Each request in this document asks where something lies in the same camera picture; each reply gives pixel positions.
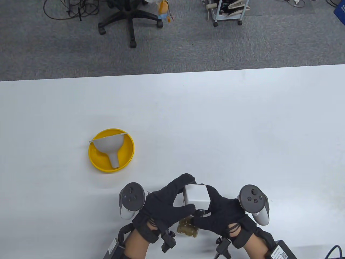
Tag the blue box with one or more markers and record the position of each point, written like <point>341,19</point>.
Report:
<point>340,10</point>

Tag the white square jar lid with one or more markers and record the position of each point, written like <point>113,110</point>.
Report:
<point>196,195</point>

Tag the white rolling cart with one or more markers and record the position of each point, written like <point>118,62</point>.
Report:
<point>226,17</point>

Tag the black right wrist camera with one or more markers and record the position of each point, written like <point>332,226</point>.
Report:
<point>223,248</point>

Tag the black left hand controller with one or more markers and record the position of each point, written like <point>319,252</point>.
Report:
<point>132,198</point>

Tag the grey plastic funnel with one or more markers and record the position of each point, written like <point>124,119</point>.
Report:
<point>107,145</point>

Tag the black armband box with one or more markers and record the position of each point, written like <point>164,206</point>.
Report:
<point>281,253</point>
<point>111,251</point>

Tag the person's right hand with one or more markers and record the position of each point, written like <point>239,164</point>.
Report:
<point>226,215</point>

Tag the person's left forearm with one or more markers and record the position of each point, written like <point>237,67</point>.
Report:
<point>134,248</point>

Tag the person's left hand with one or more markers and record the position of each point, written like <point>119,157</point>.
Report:
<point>161,205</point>

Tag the person's right forearm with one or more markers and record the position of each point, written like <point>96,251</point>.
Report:
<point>253,251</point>

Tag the black right hand controller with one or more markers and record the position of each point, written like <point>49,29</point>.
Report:
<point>252,198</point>

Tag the clear square coffee jar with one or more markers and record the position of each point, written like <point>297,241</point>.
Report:
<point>199,212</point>

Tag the black left armband box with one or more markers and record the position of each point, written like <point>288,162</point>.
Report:
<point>111,251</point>

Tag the black right armband box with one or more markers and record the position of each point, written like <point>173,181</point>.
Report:
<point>281,253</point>

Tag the yellow plastic bowl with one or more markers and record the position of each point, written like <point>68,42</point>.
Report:
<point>126,153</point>

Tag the black office chair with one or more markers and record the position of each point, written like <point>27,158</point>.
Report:
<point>132,27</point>

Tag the plush doll charm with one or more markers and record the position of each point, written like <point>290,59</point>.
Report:
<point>163,9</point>

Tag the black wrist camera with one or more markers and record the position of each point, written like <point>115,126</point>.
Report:
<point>168,241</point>
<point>223,248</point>

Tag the black hand controller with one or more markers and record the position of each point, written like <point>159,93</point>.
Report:
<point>252,198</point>
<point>132,198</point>

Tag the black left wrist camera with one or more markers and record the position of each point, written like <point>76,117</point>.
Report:
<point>168,241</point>

